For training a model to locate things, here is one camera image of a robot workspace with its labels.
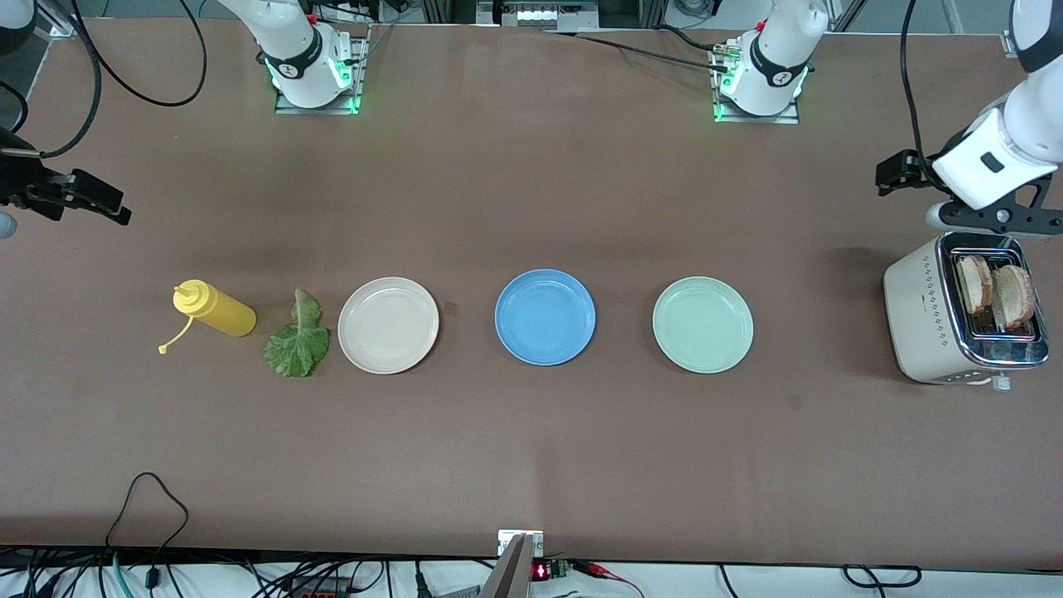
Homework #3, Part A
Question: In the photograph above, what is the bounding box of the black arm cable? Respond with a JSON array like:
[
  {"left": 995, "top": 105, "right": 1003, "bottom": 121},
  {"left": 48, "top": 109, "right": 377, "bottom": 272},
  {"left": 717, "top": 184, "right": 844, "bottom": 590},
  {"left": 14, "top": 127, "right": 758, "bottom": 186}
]
[
  {"left": 0, "top": 0, "right": 209, "bottom": 159},
  {"left": 900, "top": 0, "right": 949, "bottom": 169}
]

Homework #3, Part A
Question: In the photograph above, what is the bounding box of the white camera mounting bracket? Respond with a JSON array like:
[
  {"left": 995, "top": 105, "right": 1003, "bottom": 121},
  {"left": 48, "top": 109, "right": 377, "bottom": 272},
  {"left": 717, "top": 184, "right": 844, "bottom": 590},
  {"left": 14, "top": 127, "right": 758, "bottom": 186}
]
[{"left": 497, "top": 529, "right": 545, "bottom": 557}]

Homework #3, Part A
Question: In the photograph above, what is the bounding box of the thin black looped cable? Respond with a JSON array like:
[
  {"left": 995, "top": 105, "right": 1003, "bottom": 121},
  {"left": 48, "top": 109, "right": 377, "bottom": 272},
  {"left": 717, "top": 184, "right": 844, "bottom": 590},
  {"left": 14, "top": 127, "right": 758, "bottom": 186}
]
[{"left": 104, "top": 472, "right": 191, "bottom": 576}]

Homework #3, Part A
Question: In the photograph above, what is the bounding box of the yellow mustard squeeze bottle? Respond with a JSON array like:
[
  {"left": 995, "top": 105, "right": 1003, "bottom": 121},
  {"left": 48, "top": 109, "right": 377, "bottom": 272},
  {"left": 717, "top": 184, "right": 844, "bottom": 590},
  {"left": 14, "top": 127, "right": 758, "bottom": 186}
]
[{"left": 158, "top": 280, "right": 257, "bottom": 355}]

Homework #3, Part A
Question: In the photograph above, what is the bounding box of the black coiled cable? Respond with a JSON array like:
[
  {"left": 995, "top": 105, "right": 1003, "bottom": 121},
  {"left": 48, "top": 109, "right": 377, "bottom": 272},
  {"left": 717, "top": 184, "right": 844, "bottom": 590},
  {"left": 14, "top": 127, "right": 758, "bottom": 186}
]
[{"left": 842, "top": 564, "right": 923, "bottom": 590}]

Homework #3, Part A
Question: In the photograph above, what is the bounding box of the blue round plate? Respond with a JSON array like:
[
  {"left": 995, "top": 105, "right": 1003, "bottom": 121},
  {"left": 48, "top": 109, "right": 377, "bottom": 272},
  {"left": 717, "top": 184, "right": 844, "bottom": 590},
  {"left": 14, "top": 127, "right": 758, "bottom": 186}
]
[{"left": 494, "top": 268, "right": 597, "bottom": 367}]

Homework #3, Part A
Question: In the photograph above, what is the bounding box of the cream chrome toaster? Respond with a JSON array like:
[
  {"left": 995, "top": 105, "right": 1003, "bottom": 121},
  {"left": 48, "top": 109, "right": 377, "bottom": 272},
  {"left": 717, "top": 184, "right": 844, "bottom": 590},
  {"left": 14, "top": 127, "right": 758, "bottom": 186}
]
[{"left": 883, "top": 230, "right": 1051, "bottom": 392}]

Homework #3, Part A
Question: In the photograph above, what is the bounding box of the green lettuce leaf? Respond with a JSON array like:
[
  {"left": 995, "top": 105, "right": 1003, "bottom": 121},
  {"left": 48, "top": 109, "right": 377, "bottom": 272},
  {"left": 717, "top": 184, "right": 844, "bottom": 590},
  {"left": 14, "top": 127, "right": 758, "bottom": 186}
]
[{"left": 263, "top": 288, "right": 331, "bottom": 379}]

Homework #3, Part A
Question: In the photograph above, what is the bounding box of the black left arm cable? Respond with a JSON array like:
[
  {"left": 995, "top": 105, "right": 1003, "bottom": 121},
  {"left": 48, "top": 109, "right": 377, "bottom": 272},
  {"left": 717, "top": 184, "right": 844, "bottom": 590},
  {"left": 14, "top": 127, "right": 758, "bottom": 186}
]
[{"left": 900, "top": 0, "right": 949, "bottom": 169}]

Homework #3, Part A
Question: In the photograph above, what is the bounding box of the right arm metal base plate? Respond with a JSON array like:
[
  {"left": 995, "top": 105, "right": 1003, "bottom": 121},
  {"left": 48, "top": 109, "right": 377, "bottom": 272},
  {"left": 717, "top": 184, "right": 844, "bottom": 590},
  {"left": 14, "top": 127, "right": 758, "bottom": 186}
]
[{"left": 274, "top": 25, "right": 368, "bottom": 115}]

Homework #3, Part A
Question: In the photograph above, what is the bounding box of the toasted bread slice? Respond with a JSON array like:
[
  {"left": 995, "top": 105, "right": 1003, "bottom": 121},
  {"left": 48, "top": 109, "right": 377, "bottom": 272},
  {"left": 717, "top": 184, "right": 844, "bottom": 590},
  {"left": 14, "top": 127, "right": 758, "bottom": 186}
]
[
  {"left": 955, "top": 254, "right": 995, "bottom": 316},
  {"left": 992, "top": 264, "right": 1038, "bottom": 331}
]

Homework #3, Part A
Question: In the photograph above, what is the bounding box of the light green round plate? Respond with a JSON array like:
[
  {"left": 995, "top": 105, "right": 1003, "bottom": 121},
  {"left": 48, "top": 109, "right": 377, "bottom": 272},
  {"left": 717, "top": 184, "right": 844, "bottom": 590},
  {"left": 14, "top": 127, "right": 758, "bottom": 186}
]
[{"left": 652, "top": 277, "right": 755, "bottom": 375}]

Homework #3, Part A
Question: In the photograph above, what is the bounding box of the black cable across table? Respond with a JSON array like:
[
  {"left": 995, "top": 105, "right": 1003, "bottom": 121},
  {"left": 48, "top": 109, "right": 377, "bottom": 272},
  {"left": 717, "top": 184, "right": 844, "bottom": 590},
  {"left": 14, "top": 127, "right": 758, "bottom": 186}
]
[{"left": 544, "top": 25, "right": 737, "bottom": 76}]

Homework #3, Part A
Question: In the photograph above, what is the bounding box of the white power strip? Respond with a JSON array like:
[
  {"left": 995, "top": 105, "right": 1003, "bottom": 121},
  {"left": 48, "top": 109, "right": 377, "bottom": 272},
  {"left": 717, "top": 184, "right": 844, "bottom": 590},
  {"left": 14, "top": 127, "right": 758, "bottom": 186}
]
[{"left": 513, "top": 4, "right": 576, "bottom": 28}]

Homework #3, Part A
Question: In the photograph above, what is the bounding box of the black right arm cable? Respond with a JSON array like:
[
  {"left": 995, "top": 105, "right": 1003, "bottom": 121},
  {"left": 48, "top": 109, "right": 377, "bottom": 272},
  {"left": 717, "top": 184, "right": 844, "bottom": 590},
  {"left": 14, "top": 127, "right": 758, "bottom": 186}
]
[{"left": 0, "top": 0, "right": 209, "bottom": 159}]

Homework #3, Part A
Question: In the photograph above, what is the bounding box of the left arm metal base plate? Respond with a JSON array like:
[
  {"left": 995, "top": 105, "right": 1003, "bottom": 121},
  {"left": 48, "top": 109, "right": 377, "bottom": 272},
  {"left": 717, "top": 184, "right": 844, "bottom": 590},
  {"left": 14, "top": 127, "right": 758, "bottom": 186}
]
[{"left": 712, "top": 42, "right": 802, "bottom": 125}]

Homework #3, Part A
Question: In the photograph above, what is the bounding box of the grey metal camera bar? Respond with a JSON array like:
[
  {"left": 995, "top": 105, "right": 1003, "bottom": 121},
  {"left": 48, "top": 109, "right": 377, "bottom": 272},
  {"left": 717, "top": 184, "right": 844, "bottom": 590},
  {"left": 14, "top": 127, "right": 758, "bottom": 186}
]
[{"left": 479, "top": 534, "right": 536, "bottom": 598}]

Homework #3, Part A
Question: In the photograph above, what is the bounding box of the beige round plate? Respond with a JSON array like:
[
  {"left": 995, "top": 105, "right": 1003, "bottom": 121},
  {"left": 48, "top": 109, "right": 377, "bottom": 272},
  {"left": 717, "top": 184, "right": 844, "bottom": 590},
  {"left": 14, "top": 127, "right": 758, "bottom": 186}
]
[{"left": 337, "top": 277, "right": 440, "bottom": 375}]

